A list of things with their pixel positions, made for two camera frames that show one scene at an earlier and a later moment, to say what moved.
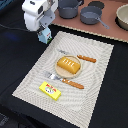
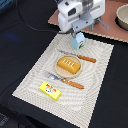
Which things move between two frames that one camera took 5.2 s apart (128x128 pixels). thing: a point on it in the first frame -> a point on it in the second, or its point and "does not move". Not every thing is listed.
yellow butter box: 50,90 does not move
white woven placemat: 74,103 does not move
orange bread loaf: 68,64 does not move
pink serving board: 108,14 does not move
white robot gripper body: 38,14 -> 76,15
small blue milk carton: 45,36 -> 78,41
